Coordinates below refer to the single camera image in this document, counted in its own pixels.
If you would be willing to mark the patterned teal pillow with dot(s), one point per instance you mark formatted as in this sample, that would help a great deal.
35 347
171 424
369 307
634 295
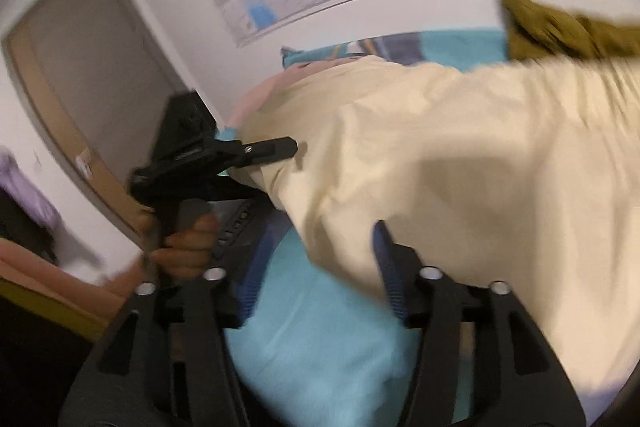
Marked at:
400 44

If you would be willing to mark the person's left forearm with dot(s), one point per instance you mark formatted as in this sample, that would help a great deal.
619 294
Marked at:
50 272

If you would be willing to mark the person's left hand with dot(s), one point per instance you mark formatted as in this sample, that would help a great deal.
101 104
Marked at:
185 252

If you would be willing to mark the purple cloth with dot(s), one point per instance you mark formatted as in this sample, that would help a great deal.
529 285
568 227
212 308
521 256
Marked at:
25 187

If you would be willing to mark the olive green garment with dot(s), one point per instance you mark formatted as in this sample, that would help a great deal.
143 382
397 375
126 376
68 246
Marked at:
540 27

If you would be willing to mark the pink garment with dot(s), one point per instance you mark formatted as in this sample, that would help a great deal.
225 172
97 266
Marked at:
260 94

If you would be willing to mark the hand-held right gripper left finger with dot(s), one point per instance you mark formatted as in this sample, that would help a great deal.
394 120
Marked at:
255 272

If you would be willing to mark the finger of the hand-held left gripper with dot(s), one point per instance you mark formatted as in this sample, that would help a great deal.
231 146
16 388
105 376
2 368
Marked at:
270 149
235 193

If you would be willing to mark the cream jacket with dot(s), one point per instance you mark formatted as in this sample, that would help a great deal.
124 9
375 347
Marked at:
450 132

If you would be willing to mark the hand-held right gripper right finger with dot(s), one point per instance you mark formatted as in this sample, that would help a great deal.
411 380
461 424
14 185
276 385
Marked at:
387 267

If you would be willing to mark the grey door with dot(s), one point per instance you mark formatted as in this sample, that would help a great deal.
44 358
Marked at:
90 57

